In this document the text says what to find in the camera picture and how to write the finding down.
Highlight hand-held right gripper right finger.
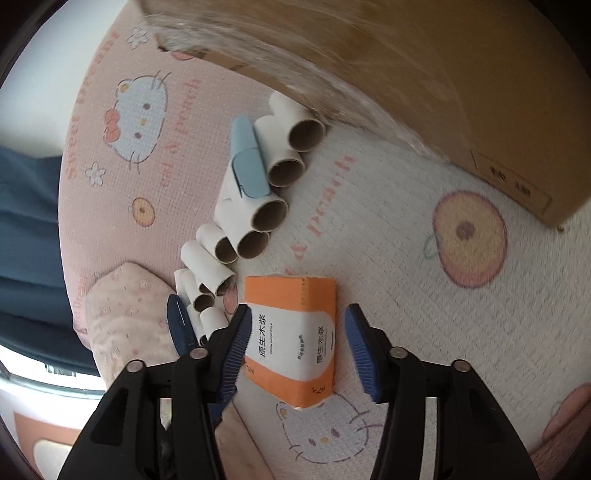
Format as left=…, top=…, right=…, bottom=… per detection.
left=344, top=302, right=541, bottom=480

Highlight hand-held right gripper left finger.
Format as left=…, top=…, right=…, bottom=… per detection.
left=55, top=304, right=254, bottom=480

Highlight orange white tissue pack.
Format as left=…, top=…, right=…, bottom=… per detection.
left=238, top=274, right=338, bottom=411

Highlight brown cardboard box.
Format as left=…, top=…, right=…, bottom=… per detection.
left=139, top=0, right=591, bottom=232

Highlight dark blue plastic clip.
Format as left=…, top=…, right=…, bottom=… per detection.
left=165, top=293, right=197, bottom=358

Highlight pink white printed blanket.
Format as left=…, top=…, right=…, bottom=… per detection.
left=60, top=0, right=591, bottom=480

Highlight pile of cardboard tubes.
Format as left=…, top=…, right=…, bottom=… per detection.
left=173, top=90, right=328, bottom=349

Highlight light blue plastic clip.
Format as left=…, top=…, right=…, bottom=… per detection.
left=230, top=115, right=271, bottom=199

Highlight dark blue trousers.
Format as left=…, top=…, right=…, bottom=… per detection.
left=0, top=145, right=100, bottom=377

